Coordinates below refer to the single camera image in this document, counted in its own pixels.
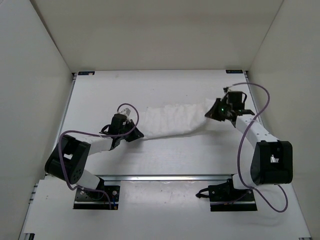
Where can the white pleated skirt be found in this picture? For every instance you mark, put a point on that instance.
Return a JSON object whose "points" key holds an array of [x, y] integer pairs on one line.
{"points": [[173, 120]]}

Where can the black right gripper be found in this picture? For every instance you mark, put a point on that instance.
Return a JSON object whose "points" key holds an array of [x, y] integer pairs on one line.
{"points": [[212, 113]]}

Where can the white front cover board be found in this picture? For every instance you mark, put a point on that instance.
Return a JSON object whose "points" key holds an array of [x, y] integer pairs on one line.
{"points": [[157, 211]]}

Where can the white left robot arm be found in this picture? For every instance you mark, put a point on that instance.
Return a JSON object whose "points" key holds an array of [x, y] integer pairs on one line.
{"points": [[68, 160]]}

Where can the aluminium table edge rail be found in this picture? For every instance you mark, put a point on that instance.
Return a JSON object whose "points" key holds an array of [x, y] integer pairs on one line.
{"points": [[166, 178]]}

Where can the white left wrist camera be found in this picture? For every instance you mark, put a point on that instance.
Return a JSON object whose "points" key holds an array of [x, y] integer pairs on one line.
{"points": [[126, 112]]}

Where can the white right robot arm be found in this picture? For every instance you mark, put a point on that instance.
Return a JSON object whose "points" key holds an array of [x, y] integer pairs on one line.
{"points": [[272, 160]]}

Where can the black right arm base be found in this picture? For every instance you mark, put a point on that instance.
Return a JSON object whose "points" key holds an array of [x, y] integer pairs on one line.
{"points": [[225, 198]]}

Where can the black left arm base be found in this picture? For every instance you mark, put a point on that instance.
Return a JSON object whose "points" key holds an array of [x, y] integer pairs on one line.
{"points": [[89, 200]]}

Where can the right corner table label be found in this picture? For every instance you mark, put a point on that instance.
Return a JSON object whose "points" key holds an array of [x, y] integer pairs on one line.
{"points": [[234, 71]]}

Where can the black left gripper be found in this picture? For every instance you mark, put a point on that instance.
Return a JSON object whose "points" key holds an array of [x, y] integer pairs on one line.
{"points": [[136, 134]]}

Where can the corner table label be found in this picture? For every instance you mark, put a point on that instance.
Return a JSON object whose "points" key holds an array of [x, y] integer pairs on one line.
{"points": [[86, 73], [234, 71]]}

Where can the left corner table label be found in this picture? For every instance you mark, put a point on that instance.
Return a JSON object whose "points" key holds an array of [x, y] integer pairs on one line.
{"points": [[86, 73]]}

